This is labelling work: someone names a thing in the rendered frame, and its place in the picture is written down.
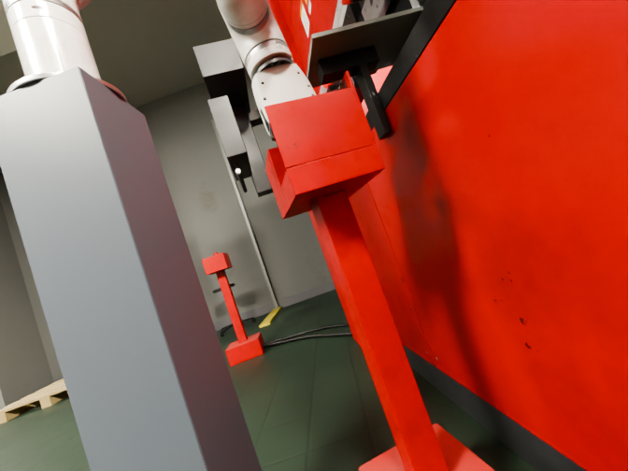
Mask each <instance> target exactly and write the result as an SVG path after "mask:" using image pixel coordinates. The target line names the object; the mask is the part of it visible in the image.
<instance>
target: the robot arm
mask: <svg viewBox="0 0 628 471"><path fill-rule="evenodd" d="M91 1H92V0H3V5H4V9H5V12H6V15H7V20H8V23H9V27H10V30H11V33H12V35H13V39H14V42H15V45H16V49H17V52H18V54H19V57H20V61H21V66H22V69H23V73H24V75H25V77H23V78H20V79H18V80H16V81H15V82H14V83H13V84H11V85H10V86H9V88H8V89H7V93H10V92H12V91H15V90H18V89H19V88H22V87H24V86H27V85H30V84H32V83H35V82H38V81H40V80H42V79H46V78H49V77H52V76H54V75H57V74H60V73H62V72H64V71H66V70H69V69H72V68H74V67H77V66H79V67H80V68H82V69H83V70H84V71H86V72H87V73H88V74H90V75H91V76H92V77H94V78H95V79H97V80H98V81H99V82H101V83H102V84H104V85H105V86H106V87H108V88H109V89H110V90H111V91H112V92H114V93H115V94H116V95H118V96H119V97H120V98H122V99H123V100H124V101H126V102H127V99H126V97H125V96H124V94H123V93H122V92H121V91H120V90H119V89H117V88H116V87H114V86H113V85H111V84H110V83H108V82H105V81H103V80H101V78H100V75H99V72H98V69H97V65H96V62H95V59H94V57H93V52H92V49H91V46H90V43H89V40H88V37H87V35H86V32H85V28H84V25H83V22H82V19H81V17H80V14H79V12H80V11H81V10H82V9H84V8H85V7H86V6H88V5H89V4H90V2H91ZM216 2H217V4H218V7H219V10H220V12H221V14H222V16H223V19H224V21H225V23H226V25H227V28H228V30H229V32H230V34H231V36H232V39H233V40H234V42H235V45H236V48H237V50H238V52H239V54H240V57H241V59H242V61H243V63H244V65H245V67H246V69H247V71H248V73H249V75H250V79H251V81H252V85H251V86H252V90H253V94H254V97H255V101H256V104H257V107H258V109H259V112H260V114H261V117H262V120H263V122H264V126H265V129H266V131H267V133H268V134H269V135H270V137H271V140H272V141H276V139H275V137H274V134H273V131H272V128H271V126H270V123H269V120H268V118H267V115H266V113H265V110H264V107H265V106H270V105H274V104H278V103H282V102H287V101H292V100H295V99H300V98H304V97H309V96H313V95H316V94H315V92H314V90H313V88H312V86H311V84H310V83H309V81H308V79H307V77H306V76H305V74H304V73H303V71H302V70H301V69H300V67H299V66H298V65H297V64H296V63H295V62H294V61H293V57H292V53H291V52H290V50H289V47H288V45H287V43H286V41H285V39H284V37H283V34H282V33H281V31H280V29H279V27H278V23H277V21H276V19H275V17H274V15H273V12H272V10H271V8H270V6H269V4H268V1H267V0H216ZM127 103H128V102H127Z"/></svg>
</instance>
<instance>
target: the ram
mask: <svg viewBox="0 0 628 471"><path fill-rule="evenodd" d="M278 1H279V4H280V7H281V10H282V12H283V15H284V18H285V20H286V22H287V25H288V28H289V30H290V33H291V36H292V38H293V43H294V45H295V47H296V50H297V53H298V55H299V58H300V61H301V64H302V66H303V68H304V71H305V73H306V75H307V64H308V55H309V47H310V39H311V35H312V34H316V33H319V32H323V31H327V30H331V29H333V24H334V19H335V11H336V6H337V1H338V0H309V1H310V3H311V12H310V14H309V11H308V8H307V6H308V0H307V3H306V1H305V0H278ZM301 1H302V3H303V6H304V9H305V11H306V14H307V17H308V20H309V31H308V37H307V32H306V30H305V27H304V24H303V23H302V20H301V17H300V7H301ZM346 9H347V5H345V6H344V5H342V8H341V12H340V16H339V21H338V25H337V28H338V27H342V25H343V21H344V17H345V13H346ZM320 88H321V86H318V87H315V88H313V90H314V92H315V94H319V93H320ZM334 91H336V89H334V90H331V91H330V90H329V89H326V88H325V87H324V88H323V93H329V92H334Z"/></svg>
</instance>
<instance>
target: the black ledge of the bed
mask: <svg viewBox="0 0 628 471"><path fill-rule="evenodd" d="M455 2H456V0H428V2H427V4H426V5H425V7H424V9H423V11H422V13H421V15H420V16H419V18H418V20H417V22H416V24H415V25H414V27H413V29H412V31H411V33H410V35H409V37H408V38H407V41H406V43H405V45H404V47H403V48H402V49H401V51H400V53H399V55H398V57H397V58H396V60H395V62H394V64H393V66H392V68H391V70H390V72H389V74H388V76H387V78H385V80H384V82H383V84H382V86H381V88H380V89H379V91H378V96H379V99H380V101H381V104H382V105H383V108H384V110H385V109H386V107H387V106H388V105H389V104H390V102H391V101H392V99H393V97H394V95H395V94H396V92H397V91H398V89H399V88H400V86H401V85H402V83H403V82H404V80H405V79H406V77H407V75H408V73H409V72H410V70H411V69H412V67H413V66H414V64H415V63H416V62H417V61H418V59H419V58H420V56H421V54H422V52H423V51H424V49H425V48H426V46H427V45H428V43H429V42H430V40H431V39H432V37H433V36H434V34H435V32H436V30H437V29H438V27H439V26H440V24H441V23H442V21H444V19H445V18H446V16H447V15H448V13H449V12H450V9H451V8H452V6H453V5H454V3H455ZM365 116H366V119H367V121H368V124H369V126H370V129H371V131H372V129H373V128H374V124H373V122H372V119H371V117H370V114H369V111H367V113H366V115H365Z"/></svg>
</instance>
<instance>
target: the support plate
mask: <svg viewBox="0 0 628 471"><path fill-rule="evenodd" d="M422 11H423V7H415V8H412V9H408V10H404V11H400V12H396V13H393V14H390V15H386V16H382V17H378V18H375V19H371V20H367V21H360V22H356V23H353V24H349V25H345V26H342V27H338V28H335V29H331V30H327V31H323V32H319V33H316V34H312V35H311V39H310V47H309V55H308V64H307V79H308V81H309V83H310V84H311V86H312V88H315V87H318V86H321V82H320V79H319V76H318V74H317V65H318V60H320V59H323V58H327V57H331V56H335V55H337V54H341V53H345V52H348V51H352V50H358V49H361V48H365V47H369V46H373V45H374V46H375V48H376V51H377V54H378V57H379V61H378V65H377V67H376V69H375V70H378V69H381V68H385V67H388V66H392V65H393V64H394V62H395V60H396V58H397V57H398V55H399V53H400V51H401V49H402V48H403V47H404V45H405V43H406V41H407V38H408V37H409V35H410V33H411V31H412V29H413V27H414V25H415V24H416V22H417V20H418V18H419V16H420V15H421V13H422ZM375 70H374V71H375Z"/></svg>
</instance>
